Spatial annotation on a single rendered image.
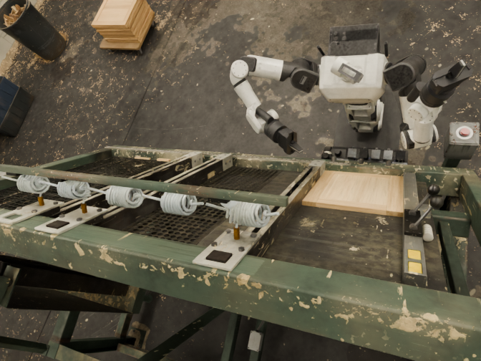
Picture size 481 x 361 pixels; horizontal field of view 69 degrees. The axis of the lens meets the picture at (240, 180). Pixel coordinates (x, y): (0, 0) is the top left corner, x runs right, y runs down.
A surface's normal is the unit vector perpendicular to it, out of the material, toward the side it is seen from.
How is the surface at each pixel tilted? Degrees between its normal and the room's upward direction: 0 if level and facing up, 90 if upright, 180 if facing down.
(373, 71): 23
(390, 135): 0
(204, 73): 0
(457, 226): 37
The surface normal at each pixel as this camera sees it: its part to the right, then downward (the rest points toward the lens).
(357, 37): -0.40, 0.04
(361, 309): -0.40, 0.28
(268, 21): -0.34, -0.35
